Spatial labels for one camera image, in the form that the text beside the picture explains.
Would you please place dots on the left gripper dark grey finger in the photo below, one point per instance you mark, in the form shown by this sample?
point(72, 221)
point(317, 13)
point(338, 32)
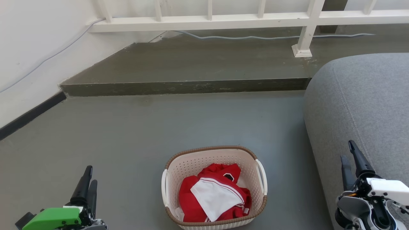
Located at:
point(82, 188)
point(92, 198)

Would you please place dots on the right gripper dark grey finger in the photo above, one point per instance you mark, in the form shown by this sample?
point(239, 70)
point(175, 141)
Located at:
point(347, 175)
point(362, 163)

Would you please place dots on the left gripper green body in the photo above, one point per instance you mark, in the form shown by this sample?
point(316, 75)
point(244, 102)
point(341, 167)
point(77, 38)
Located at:
point(54, 217)

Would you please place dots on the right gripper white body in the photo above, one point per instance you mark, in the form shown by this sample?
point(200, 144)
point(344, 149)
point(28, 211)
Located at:
point(388, 188)

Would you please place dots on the cream perforated laundry basket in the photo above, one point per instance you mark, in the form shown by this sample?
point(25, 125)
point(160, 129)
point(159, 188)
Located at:
point(191, 163)

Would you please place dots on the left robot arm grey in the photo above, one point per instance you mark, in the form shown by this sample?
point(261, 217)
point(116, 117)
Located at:
point(96, 225)

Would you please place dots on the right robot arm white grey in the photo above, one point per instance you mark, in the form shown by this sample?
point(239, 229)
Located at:
point(358, 207)

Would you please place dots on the grey fabric sofa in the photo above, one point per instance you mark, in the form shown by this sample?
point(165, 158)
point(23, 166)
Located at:
point(367, 95)

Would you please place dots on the small white cloth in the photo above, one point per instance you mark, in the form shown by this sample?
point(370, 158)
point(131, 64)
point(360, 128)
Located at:
point(179, 214)

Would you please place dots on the black baseboard strip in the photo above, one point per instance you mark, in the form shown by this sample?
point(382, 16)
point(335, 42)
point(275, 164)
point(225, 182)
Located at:
point(32, 113)

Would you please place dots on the red and white jersey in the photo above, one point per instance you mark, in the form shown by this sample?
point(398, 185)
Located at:
point(191, 198)

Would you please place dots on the white wooden railing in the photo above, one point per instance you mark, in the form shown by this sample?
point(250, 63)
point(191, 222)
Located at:
point(191, 23)

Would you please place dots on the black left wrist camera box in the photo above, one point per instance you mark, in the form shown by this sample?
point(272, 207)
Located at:
point(25, 220)

